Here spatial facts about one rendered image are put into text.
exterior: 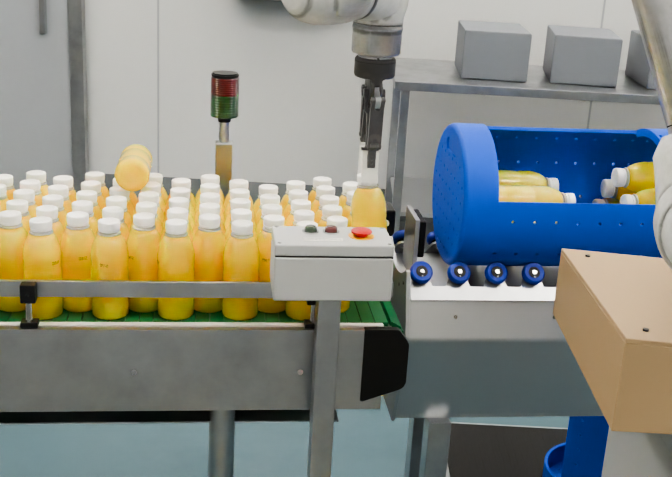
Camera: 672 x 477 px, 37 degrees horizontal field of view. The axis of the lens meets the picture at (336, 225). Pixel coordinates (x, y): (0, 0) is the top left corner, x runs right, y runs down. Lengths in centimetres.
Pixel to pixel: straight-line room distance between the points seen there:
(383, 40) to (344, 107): 357
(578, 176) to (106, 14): 360
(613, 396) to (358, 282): 50
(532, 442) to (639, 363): 174
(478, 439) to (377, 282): 142
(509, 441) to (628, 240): 118
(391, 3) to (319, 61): 356
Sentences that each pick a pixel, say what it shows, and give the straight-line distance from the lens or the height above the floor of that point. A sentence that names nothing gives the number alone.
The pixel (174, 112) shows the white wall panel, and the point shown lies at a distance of 542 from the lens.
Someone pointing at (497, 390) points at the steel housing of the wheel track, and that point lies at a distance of 209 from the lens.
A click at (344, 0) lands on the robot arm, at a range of 162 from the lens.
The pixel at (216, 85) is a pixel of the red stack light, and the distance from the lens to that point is 224.
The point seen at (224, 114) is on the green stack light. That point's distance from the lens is 225.
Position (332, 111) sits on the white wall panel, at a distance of 534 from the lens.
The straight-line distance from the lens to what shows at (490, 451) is 298.
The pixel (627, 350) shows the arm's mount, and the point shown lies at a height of 112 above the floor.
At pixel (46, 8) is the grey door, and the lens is 543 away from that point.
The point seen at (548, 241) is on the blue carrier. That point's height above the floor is 104.
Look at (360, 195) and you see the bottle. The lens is 185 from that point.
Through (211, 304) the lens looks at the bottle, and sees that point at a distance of 185.
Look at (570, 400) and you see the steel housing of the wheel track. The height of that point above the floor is 67.
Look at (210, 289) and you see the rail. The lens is 179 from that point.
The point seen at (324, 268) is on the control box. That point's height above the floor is 106.
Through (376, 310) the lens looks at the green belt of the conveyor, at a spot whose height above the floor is 90.
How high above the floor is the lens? 164
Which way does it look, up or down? 18 degrees down
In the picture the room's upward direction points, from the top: 3 degrees clockwise
